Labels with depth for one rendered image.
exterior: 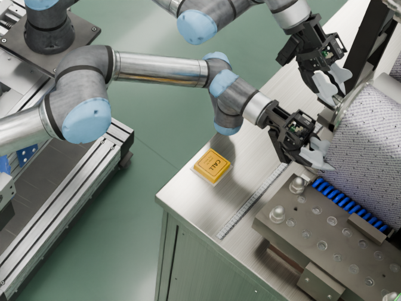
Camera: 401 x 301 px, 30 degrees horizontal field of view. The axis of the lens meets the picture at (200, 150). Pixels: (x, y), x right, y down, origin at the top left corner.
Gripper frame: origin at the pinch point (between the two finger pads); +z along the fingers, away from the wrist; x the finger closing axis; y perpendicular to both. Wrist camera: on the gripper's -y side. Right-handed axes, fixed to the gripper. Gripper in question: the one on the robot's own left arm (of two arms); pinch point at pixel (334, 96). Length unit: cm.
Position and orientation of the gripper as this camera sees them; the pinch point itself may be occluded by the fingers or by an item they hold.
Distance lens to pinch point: 170.7
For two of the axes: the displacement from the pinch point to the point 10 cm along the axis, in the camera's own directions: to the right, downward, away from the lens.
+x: 6.3, -6.4, 4.4
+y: 5.6, -0.2, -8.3
